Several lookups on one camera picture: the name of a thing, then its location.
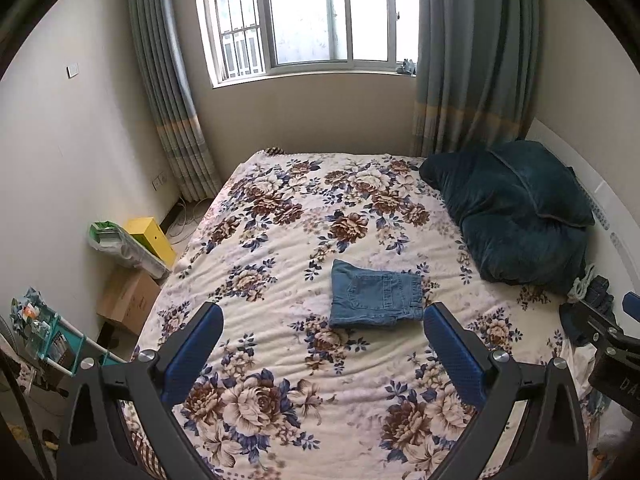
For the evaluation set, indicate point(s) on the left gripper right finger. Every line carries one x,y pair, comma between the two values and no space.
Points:
550,442

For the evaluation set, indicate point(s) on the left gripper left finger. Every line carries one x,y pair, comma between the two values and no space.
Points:
95,442

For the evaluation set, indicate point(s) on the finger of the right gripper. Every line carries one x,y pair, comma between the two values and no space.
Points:
631,305

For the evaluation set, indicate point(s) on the blue denim jeans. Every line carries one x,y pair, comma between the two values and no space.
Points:
364,297

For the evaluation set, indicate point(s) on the dark navy clothing pile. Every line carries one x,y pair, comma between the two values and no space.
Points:
597,300

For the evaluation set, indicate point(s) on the light green cloth item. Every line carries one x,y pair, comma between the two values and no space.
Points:
580,286

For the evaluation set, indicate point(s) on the white bed headboard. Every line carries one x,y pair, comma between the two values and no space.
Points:
613,245

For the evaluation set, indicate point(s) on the teal storage cart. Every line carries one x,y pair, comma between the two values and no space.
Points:
58,347

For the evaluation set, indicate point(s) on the cardboard box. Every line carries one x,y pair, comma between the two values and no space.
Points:
128,298

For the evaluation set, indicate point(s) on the plastic bag with green item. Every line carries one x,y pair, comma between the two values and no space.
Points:
112,240

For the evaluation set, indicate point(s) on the yellow box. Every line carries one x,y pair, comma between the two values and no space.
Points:
147,232

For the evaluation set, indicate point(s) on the floral bed blanket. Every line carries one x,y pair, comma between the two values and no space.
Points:
322,265

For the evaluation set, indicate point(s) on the right grey striped curtain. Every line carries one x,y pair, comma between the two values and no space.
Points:
476,69

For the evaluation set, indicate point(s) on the grey striped curtain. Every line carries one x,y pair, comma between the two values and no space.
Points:
160,60
476,69

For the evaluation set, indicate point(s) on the left grey striped curtain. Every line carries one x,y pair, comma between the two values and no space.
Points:
160,60

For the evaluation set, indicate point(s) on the white wall switch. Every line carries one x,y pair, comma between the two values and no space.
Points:
72,70

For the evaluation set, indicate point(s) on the window with white frame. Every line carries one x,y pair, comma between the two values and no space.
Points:
251,39

